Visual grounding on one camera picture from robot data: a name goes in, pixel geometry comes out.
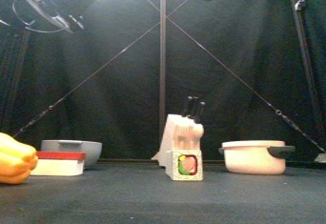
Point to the grey-blue toy pot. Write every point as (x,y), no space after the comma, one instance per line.
(84,148)

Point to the white toy knife block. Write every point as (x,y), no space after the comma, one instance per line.
(169,138)

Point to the cream toy fork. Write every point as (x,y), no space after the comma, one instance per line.
(181,135)

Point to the red and white toy box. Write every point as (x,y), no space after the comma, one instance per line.
(58,164)

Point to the cream toy spoon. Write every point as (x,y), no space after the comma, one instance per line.
(196,134)

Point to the yellow toy bell pepper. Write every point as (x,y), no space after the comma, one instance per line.
(14,159)

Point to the white toy sushi roll block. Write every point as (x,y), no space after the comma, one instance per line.
(185,166)

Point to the vertical metal frame pole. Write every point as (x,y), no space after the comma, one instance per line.
(161,75)

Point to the slanted metal frame pole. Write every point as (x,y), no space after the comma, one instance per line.
(303,59)

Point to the grey frame foot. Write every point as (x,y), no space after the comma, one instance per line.
(320,158)

